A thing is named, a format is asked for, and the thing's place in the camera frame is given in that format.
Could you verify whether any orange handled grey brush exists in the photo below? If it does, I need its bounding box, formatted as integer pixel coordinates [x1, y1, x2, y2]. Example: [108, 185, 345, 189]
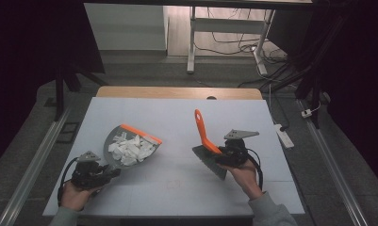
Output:
[191, 108, 229, 182]

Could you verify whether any tangle of black floor cables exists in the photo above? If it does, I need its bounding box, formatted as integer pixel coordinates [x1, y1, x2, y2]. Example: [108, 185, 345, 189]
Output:
[194, 8, 293, 89]

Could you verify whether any person's left hand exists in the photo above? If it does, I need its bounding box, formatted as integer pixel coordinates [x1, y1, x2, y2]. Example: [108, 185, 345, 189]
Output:
[60, 180, 104, 212]

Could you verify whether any dark curtain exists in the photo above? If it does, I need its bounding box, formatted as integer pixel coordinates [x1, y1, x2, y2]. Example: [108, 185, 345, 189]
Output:
[0, 0, 106, 172]
[312, 0, 378, 191]

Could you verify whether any wooden table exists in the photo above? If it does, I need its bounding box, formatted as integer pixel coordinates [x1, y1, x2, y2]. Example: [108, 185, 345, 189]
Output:
[95, 86, 264, 101]

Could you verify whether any grey dustpan with orange edge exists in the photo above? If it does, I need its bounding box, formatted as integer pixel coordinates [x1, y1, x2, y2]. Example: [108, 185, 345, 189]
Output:
[103, 123, 163, 170]

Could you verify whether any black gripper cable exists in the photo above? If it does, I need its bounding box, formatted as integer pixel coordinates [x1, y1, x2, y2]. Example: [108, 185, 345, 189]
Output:
[245, 147, 265, 191]
[57, 156, 81, 207]

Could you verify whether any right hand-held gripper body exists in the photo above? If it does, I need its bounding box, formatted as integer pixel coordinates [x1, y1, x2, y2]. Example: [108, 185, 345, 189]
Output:
[217, 128, 260, 168]

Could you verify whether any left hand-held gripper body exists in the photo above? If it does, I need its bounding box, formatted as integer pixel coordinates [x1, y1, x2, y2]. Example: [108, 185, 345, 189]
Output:
[70, 151, 113, 190]

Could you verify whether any white desk frame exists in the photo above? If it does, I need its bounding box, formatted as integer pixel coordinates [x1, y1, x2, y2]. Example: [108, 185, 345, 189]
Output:
[186, 6, 276, 76]

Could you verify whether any black floor socket plate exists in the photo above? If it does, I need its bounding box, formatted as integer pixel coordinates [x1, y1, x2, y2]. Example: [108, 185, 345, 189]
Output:
[56, 121, 81, 145]

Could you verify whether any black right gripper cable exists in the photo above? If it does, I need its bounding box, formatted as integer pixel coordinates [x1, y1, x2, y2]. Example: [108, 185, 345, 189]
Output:
[245, 147, 265, 191]

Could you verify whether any person's right hand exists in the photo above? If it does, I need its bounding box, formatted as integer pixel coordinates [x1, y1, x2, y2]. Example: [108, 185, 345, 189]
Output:
[225, 159, 264, 201]

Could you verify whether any white power strip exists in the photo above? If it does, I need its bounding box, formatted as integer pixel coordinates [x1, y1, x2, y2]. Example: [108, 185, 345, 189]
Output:
[273, 123, 295, 150]

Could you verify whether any pile of white paper scraps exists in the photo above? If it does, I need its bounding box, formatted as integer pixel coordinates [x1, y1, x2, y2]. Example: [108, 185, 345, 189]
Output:
[107, 131, 157, 167]

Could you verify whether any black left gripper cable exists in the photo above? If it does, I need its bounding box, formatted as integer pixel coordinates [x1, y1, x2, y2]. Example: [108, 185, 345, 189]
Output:
[57, 156, 81, 207]

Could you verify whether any aluminium rail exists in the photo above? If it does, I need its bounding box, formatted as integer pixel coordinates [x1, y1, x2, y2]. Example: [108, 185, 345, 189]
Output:
[0, 105, 72, 226]
[297, 99, 370, 226]

